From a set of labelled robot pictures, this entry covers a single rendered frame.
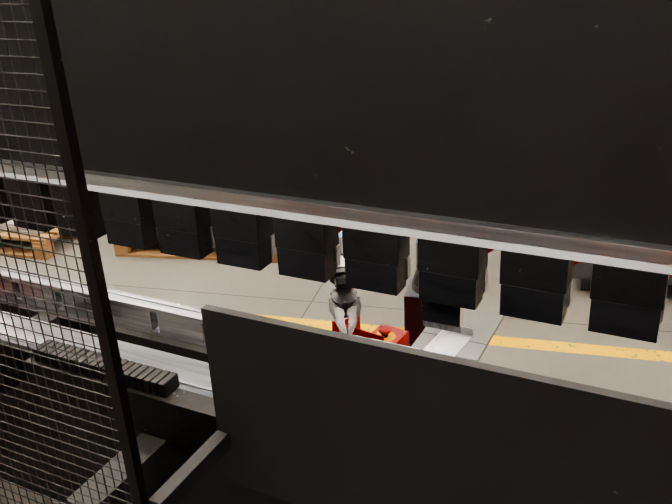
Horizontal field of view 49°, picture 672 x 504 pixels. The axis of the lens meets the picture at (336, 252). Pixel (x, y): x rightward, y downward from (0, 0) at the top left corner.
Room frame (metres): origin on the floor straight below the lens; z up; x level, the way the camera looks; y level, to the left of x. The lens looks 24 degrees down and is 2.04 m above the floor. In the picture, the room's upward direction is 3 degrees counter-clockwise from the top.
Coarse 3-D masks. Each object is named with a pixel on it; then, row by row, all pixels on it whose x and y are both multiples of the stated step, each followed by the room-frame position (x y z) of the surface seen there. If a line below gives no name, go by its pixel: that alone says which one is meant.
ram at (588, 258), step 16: (16, 176) 2.24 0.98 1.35; (32, 176) 2.20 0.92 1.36; (112, 192) 2.06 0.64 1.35; (128, 192) 2.03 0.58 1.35; (144, 192) 2.00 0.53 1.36; (224, 208) 1.87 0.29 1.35; (240, 208) 1.85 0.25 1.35; (256, 208) 1.83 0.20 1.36; (336, 224) 1.72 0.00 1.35; (352, 224) 1.70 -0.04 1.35; (368, 224) 1.68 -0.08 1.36; (448, 240) 1.58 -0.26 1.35; (464, 240) 1.56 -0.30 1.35; (480, 240) 1.55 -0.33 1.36; (560, 256) 1.46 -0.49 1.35; (576, 256) 1.45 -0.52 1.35; (592, 256) 1.43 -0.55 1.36; (656, 272) 1.37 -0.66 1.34
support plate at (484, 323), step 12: (468, 312) 1.85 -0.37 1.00; (480, 312) 1.85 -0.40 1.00; (492, 312) 1.84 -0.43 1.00; (468, 324) 1.78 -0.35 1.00; (480, 324) 1.78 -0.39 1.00; (492, 324) 1.78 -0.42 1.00; (420, 336) 1.73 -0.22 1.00; (432, 336) 1.73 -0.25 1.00; (480, 336) 1.72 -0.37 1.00; (492, 336) 1.73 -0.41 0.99; (420, 348) 1.67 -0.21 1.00; (468, 348) 1.66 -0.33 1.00; (480, 348) 1.66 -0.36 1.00
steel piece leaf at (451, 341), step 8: (464, 328) 1.73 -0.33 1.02; (440, 336) 1.73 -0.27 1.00; (448, 336) 1.72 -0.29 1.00; (456, 336) 1.72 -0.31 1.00; (464, 336) 1.72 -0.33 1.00; (432, 344) 1.69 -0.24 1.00; (440, 344) 1.69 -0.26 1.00; (448, 344) 1.68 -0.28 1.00; (456, 344) 1.68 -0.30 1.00; (464, 344) 1.68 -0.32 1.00; (456, 352) 1.64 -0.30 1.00
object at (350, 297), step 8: (336, 272) 1.93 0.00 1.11; (344, 272) 1.93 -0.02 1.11; (336, 288) 1.89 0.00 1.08; (344, 288) 1.88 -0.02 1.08; (352, 288) 1.88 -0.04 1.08; (336, 296) 1.86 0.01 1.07; (344, 296) 1.86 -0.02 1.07; (352, 296) 1.86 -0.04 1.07; (344, 304) 1.84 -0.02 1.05; (344, 312) 1.87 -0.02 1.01
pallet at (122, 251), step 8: (120, 248) 4.66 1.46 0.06; (128, 248) 4.66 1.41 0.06; (128, 256) 4.64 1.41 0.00; (136, 256) 4.63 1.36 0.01; (144, 256) 4.62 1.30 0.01; (152, 256) 4.61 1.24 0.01; (160, 256) 4.59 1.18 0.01; (168, 256) 4.58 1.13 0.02; (176, 256) 4.57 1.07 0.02; (208, 256) 4.53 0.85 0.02; (216, 256) 4.52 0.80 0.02
